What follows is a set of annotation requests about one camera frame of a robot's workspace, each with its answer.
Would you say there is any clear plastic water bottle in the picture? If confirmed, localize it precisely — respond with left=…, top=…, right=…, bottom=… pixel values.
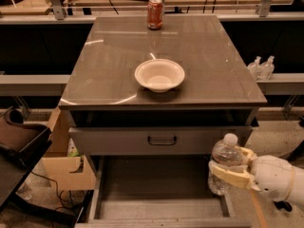
left=208, top=133, right=247, bottom=196

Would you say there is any cardboard box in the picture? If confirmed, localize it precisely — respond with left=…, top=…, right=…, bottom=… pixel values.
left=42, top=107, right=96, bottom=191

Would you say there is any right clear sanitizer bottle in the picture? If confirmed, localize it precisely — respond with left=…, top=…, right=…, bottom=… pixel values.
left=258, top=56, right=275, bottom=80

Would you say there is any grey drawer cabinet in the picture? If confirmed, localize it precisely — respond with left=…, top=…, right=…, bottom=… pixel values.
left=59, top=14, right=267, bottom=157

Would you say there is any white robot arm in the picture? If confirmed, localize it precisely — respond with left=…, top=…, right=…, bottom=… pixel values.
left=209, top=146, right=304, bottom=210

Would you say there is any black drawer handle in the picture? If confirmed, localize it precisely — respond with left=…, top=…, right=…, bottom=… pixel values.
left=147, top=136, right=178, bottom=146

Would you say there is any red soda can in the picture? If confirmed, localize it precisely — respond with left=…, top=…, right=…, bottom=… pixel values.
left=147, top=0, right=162, bottom=29

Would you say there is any black tripod leg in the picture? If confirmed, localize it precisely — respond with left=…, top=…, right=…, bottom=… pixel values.
left=274, top=201, right=293, bottom=212

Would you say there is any closed top grey drawer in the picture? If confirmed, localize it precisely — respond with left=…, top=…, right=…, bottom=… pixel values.
left=69, top=126, right=253, bottom=156

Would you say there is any left clear sanitizer bottle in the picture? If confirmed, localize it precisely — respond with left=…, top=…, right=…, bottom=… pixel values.
left=247, top=56, right=261, bottom=80

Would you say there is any dark brown chair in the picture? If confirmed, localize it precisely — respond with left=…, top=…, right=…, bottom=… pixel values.
left=0, top=108, right=51, bottom=207

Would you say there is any clear sanitizer bottle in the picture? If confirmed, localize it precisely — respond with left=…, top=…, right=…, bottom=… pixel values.
left=258, top=56, right=275, bottom=80
left=247, top=56, right=261, bottom=80

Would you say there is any open middle grey drawer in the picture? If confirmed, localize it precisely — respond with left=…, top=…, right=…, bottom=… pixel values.
left=75, top=155, right=251, bottom=228

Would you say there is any white paper bowl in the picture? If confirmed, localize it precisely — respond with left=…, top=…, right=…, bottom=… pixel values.
left=134, top=59, right=185, bottom=93

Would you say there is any black floor cable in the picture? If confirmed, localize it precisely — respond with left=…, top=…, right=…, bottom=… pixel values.
left=29, top=170, right=84, bottom=217

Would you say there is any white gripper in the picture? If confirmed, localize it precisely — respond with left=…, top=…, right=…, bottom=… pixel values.
left=209, top=147, right=296, bottom=202

